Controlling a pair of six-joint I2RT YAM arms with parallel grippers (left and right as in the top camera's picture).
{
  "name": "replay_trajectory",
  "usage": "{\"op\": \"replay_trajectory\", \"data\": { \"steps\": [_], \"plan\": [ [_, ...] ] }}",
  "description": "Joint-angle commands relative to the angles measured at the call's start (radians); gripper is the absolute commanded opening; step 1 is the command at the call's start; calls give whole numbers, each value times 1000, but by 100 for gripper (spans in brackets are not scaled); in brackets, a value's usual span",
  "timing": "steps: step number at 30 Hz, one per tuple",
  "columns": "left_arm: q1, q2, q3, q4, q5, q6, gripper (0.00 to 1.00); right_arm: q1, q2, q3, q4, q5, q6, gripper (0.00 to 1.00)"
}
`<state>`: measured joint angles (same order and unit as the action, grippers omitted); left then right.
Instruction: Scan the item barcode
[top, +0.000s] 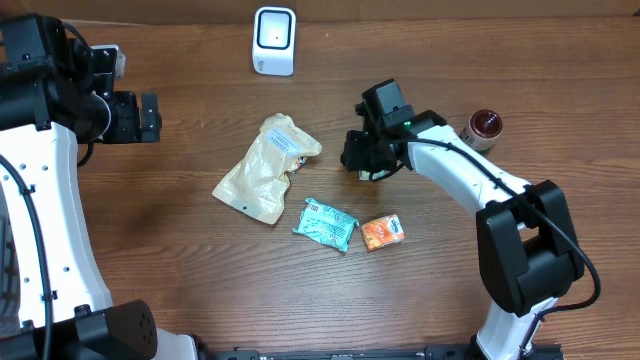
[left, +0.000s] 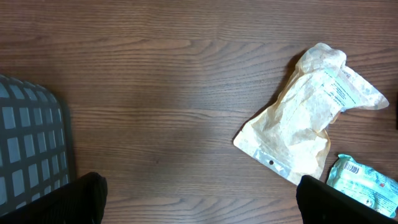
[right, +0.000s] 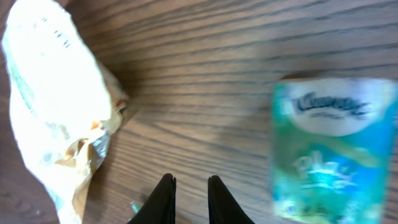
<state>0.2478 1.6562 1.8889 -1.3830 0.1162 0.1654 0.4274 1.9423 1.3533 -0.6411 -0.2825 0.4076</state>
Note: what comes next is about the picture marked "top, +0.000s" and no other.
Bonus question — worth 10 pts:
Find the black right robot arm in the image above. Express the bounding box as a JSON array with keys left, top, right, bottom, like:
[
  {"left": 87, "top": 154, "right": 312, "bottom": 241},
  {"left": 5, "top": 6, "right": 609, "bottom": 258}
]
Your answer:
[{"left": 341, "top": 79, "right": 589, "bottom": 359}]

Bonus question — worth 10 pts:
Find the green wet wipes pack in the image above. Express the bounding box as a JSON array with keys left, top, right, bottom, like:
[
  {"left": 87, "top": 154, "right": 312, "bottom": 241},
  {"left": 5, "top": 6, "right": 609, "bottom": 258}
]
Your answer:
[{"left": 292, "top": 198, "right": 359, "bottom": 253}]

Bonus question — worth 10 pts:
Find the teal Kleenex tissue pack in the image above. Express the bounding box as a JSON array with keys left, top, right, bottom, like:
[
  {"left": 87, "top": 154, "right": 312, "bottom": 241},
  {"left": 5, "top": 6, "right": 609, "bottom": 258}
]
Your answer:
[{"left": 358, "top": 170, "right": 394, "bottom": 182}]

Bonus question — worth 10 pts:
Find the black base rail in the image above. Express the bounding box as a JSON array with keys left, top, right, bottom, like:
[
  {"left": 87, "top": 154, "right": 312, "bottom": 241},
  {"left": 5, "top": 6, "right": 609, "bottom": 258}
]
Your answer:
[{"left": 199, "top": 342, "right": 564, "bottom": 360}]

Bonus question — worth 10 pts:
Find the beige paper pouch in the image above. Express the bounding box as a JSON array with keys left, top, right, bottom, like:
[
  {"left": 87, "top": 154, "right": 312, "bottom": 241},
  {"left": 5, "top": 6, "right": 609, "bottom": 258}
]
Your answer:
[{"left": 212, "top": 113, "right": 322, "bottom": 225}]

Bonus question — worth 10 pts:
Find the orange Kleenex tissue pack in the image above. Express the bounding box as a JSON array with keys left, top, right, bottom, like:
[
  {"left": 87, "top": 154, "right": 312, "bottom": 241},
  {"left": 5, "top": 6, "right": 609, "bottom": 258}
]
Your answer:
[{"left": 360, "top": 214, "right": 405, "bottom": 251}]

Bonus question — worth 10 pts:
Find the white black barcode scanner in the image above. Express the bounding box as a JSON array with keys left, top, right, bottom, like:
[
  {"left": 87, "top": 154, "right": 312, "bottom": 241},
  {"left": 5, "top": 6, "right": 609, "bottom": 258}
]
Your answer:
[{"left": 252, "top": 6, "right": 297, "bottom": 77}]

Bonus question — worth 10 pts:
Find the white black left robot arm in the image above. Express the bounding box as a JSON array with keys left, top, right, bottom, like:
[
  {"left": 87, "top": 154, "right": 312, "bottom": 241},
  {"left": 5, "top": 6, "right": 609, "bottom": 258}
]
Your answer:
[{"left": 1, "top": 14, "right": 209, "bottom": 359}]

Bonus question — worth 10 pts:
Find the jar with dark red lid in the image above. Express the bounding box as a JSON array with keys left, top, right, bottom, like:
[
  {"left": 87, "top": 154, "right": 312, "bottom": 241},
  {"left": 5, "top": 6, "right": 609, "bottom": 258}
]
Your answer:
[{"left": 459, "top": 109, "right": 503, "bottom": 154}]

